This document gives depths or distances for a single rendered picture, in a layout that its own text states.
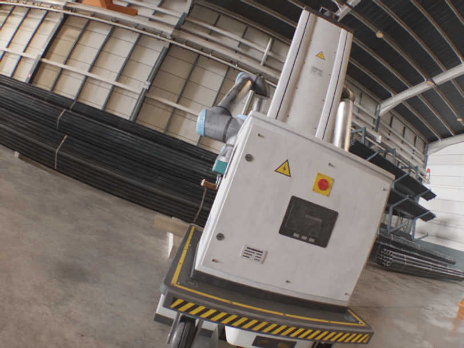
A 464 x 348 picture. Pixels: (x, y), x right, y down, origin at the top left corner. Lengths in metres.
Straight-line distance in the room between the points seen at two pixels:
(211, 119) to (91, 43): 11.66
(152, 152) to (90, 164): 0.81
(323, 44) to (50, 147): 3.14
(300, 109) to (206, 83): 10.00
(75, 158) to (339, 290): 3.01
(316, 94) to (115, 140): 2.54
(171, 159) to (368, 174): 2.62
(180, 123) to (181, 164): 7.53
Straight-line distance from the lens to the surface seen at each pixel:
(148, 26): 11.65
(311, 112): 1.26
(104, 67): 11.84
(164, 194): 2.97
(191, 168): 3.11
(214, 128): 1.28
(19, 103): 4.02
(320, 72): 1.37
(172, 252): 1.74
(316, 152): 0.75
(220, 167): 1.20
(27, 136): 3.65
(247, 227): 0.69
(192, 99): 10.84
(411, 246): 7.58
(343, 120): 1.65
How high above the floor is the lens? 0.61
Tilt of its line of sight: 3 degrees up
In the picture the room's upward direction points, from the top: 20 degrees clockwise
